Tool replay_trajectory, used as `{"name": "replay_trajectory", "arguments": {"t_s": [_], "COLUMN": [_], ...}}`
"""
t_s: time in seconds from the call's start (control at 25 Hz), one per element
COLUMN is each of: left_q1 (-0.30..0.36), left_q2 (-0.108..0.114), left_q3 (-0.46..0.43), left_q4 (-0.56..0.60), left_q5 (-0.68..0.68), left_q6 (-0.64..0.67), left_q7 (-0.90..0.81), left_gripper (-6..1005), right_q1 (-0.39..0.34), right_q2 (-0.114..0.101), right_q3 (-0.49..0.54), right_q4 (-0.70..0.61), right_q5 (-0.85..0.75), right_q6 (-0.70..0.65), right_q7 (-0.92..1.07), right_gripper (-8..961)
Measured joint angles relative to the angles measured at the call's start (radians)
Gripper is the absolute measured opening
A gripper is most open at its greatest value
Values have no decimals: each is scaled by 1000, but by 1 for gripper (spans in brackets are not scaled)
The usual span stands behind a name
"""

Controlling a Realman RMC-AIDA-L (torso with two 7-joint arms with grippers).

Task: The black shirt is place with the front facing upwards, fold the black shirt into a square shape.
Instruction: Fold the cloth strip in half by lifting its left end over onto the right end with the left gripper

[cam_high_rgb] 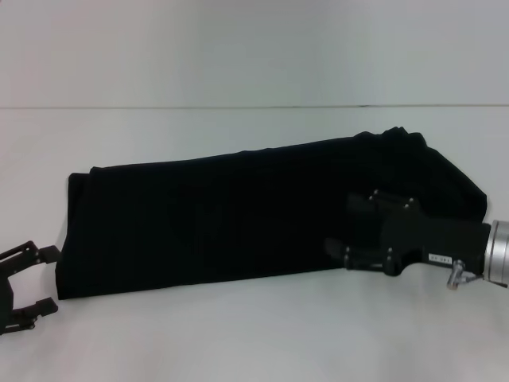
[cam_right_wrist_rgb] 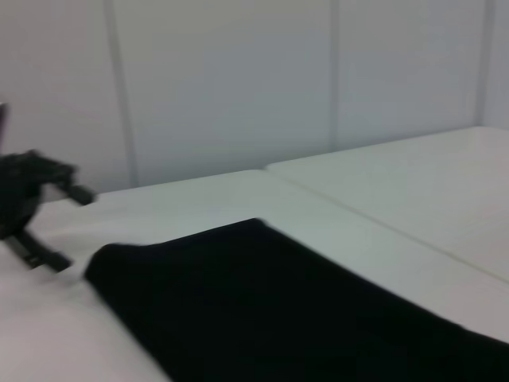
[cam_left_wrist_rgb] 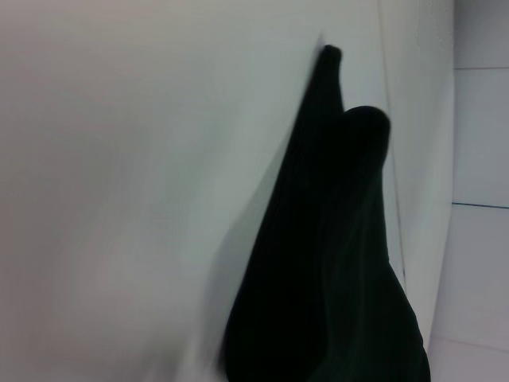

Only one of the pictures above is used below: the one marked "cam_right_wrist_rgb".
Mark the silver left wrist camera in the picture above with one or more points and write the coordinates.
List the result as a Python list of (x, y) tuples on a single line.
[(3, 125)]

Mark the black shirt with FREE print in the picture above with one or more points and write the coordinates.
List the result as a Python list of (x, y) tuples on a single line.
[(278, 310)]

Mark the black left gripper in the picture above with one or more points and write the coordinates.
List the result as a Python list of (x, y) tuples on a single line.
[(20, 191)]

